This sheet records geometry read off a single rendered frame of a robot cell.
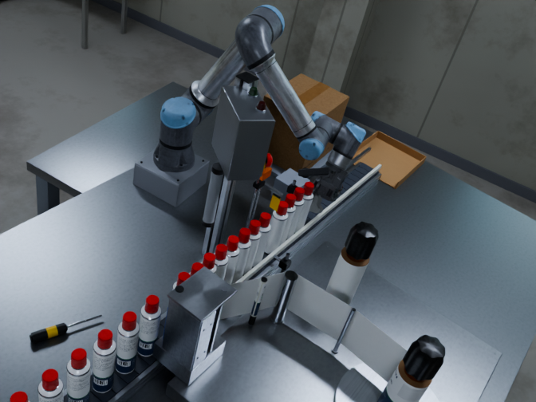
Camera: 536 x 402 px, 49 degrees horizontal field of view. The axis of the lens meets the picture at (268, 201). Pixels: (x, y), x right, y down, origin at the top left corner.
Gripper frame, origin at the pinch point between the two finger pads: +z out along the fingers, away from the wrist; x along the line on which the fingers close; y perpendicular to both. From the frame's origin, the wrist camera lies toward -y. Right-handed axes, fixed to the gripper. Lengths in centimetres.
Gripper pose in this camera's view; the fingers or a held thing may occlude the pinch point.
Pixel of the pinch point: (303, 212)
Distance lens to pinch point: 208.2
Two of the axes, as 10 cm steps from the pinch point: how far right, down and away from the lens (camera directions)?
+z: -4.7, 8.6, 1.9
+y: 7.9, 5.0, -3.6
